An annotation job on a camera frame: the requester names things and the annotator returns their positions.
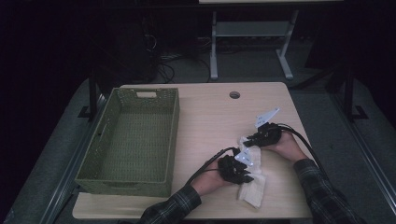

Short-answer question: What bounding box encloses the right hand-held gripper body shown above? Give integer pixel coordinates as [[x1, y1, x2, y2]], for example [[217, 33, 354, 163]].
[[253, 106, 283, 148]]

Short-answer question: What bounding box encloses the white metal table frame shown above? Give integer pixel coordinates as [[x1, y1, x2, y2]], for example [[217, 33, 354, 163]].
[[208, 8, 301, 81]]

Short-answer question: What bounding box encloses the aluminium rail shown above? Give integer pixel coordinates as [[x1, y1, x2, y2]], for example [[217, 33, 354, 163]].
[[39, 92, 109, 224], [329, 92, 396, 217]]

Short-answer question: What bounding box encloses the white stained cloth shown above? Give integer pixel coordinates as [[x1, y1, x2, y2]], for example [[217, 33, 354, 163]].
[[236, 135, 268, 209]]

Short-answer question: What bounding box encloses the green woven basket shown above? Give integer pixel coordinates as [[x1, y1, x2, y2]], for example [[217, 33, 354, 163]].
[[74, 87, 181, 198]]

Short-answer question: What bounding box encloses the bundle of floor cables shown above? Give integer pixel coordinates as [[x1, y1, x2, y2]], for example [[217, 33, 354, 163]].
[[141, 18, 213, 85]]

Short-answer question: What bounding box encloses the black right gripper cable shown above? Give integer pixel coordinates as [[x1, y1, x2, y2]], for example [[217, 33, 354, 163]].
[[276, 122, 329, 179]]

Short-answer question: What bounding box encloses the person's left hand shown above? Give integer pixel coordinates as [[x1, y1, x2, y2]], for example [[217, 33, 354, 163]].
[[190, 160, 233, 198]]

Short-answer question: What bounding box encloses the black metal stand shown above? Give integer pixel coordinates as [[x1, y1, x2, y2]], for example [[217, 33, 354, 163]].
[[341, 66, 370, 123], [78, 69, 105, 121]]

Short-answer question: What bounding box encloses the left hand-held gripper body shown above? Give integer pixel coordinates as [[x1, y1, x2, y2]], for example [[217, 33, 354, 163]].
[[217, 147, 254, 185]]

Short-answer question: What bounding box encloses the person's right hand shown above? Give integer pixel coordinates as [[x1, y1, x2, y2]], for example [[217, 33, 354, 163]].
[[263, 132, 309, 163]]

